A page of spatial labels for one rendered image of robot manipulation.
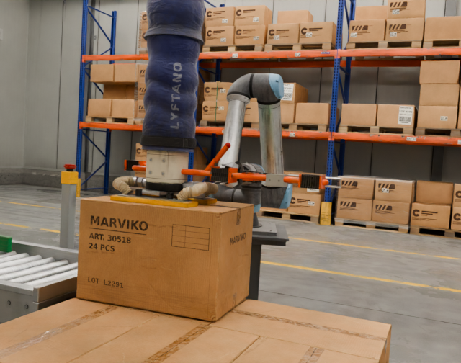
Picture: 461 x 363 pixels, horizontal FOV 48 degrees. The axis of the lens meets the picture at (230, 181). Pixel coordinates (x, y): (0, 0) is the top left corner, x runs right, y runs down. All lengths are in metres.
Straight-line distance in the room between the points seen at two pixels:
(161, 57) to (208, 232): 0.70
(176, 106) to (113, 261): 0.65
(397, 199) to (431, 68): 2.17
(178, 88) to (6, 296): 1.06
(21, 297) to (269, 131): 1.33
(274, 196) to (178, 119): 0.88
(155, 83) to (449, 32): 7.47
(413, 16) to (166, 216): 7.71
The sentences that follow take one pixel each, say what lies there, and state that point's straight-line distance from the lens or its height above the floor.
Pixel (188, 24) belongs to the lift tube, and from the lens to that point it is 2.08.
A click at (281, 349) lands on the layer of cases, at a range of 1.75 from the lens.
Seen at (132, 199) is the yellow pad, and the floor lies 0.96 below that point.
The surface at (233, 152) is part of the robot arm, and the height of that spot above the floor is 1.17.
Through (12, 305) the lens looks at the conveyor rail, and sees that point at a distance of 2.25.
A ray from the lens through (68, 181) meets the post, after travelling 3.05.
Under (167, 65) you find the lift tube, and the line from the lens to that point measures 2.05.
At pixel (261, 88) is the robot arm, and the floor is 1.47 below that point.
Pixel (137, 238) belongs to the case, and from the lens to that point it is 2.01.
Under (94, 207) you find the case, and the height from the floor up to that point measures 0.92.
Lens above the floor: 1.17
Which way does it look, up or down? 3 degrees down
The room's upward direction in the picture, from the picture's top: 3 degrees clockwise
